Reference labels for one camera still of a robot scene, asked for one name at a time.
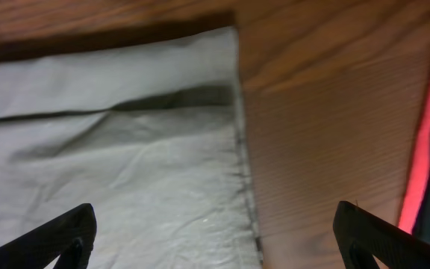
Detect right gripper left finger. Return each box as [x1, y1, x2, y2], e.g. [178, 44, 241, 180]
[0, 203, 97, 269]

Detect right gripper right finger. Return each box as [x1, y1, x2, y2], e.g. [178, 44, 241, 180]
[333, 201, 430, 269]

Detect khaki green shorts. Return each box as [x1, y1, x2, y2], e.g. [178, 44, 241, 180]
[0, 27, 261, 268]

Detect red printed t-shirt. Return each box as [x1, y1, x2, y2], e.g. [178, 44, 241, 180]
[398, 85, 430, 237]

